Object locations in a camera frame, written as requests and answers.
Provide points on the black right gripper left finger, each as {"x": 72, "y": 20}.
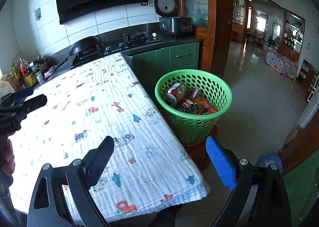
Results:
{"x": 96, "y": 160}

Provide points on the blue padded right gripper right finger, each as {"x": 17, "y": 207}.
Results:
{"x": 222, "y": 163}

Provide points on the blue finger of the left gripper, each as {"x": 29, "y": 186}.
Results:
{"x": 17, "y": 96}

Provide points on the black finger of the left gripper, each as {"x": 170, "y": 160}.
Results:
{"x": 30, "y": 105}

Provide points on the orange snack wrapper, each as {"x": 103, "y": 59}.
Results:
{"x": 204, "y": 107}

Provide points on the black small box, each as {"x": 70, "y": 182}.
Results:
{"x": 188, "y": 106}

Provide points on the red cola can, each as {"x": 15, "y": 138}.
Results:
{"x": 175, "y": 94}

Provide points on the green kitchen cabinets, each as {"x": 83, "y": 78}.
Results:
{"x": 150, "y": 66}

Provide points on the person's left hand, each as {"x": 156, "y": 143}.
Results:
{"x": 7, "y": 163}

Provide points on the brown sack on counter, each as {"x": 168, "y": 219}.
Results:
{"x": 8, "y": 84}

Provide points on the white condiment jar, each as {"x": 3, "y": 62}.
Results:
{"x": 38, "y": 75}

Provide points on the pink cloth on counter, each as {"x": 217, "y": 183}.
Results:
{"x": 50, "y": 72}

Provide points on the white patterned tablecloth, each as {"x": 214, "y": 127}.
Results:
{"x": 149, "y": 169}

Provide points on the green plastic waste basket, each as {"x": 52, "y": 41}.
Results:
{"x": 192, "y": 129}

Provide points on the polka dot play tent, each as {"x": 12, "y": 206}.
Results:
{"x": 281, "y": 64}

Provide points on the black gas stove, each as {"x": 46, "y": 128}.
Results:
{"x": 129, "y": 41}

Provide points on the black rice cooker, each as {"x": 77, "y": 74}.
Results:
{"x": 169, "y": 22}

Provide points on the wooden glass display cabinet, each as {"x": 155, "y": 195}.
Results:
{"x": 212, "y": 21}

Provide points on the black wok with handle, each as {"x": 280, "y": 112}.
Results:
{"x": 84, "y": 51}

